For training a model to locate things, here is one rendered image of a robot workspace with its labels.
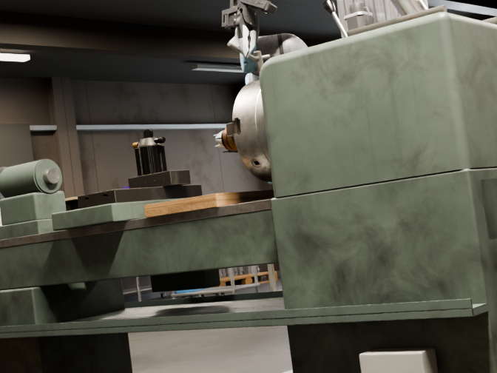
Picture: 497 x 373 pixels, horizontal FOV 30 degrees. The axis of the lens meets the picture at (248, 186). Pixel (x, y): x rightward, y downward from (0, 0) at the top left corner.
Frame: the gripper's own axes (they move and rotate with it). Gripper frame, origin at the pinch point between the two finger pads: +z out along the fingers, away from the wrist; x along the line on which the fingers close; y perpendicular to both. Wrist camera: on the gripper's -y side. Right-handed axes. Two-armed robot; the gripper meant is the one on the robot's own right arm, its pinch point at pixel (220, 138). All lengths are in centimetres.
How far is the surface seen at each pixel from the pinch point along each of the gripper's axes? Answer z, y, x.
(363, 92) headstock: 17, -65, 2
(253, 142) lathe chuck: 11.4, -22.0, -4.7
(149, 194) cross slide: 1.7, 32.8, -13.6
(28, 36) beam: -340, 516, 182
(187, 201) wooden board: 15.0, 3.6, -18.8
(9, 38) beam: -319, 518, 179
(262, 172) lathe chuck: 5.1, -19.1, -13.4
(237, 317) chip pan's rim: 26, -20, -53
